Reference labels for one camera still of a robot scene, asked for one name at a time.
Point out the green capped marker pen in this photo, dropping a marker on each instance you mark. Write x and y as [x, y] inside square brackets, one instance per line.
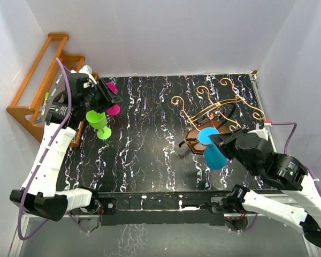
[44, 103]

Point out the blue wine glass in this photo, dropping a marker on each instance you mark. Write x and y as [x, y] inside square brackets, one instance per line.
[214, 158]

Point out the wooden tiered shelf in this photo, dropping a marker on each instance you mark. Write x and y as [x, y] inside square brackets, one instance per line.
[26, 106]

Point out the pink wine glass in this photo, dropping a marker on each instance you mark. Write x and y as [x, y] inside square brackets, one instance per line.
[114, 110]

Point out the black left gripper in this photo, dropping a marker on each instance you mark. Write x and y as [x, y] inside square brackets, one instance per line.
[110, 95]

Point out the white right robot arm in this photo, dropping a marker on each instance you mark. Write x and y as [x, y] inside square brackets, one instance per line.
[288, 175]

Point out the green wine glass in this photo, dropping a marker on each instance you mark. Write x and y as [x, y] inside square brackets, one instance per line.
[99, 122]

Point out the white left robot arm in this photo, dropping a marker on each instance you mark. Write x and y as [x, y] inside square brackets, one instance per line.
[38, 195]

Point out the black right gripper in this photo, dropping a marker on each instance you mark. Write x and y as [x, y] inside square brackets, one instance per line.
[222, 140]

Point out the gold wire wine glass rack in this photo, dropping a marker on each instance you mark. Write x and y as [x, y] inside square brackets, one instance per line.
[217, 115]

